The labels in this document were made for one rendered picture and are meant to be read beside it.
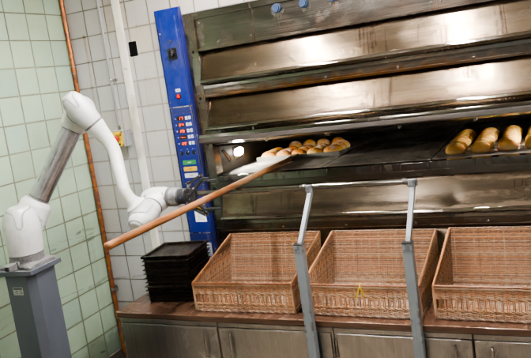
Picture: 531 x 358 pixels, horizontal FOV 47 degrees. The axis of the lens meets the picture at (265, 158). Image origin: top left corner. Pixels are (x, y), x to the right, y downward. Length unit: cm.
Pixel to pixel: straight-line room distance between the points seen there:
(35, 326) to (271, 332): 107
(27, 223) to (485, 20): 226
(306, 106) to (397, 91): 48
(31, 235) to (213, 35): 142
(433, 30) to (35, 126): 222
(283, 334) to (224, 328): 31
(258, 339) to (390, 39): 157
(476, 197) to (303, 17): 124
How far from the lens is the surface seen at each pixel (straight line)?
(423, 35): 305
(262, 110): 333
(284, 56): 326
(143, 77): 370
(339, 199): 326
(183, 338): 328
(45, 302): 304
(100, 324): 413
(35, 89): 377
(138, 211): 290
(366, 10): 314
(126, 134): 377
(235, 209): 350
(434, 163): 310
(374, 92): 312
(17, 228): 297
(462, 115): 290
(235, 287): 307
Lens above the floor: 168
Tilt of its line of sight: 7 degrees down
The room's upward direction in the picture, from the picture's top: 8 degrees counter-clockwise
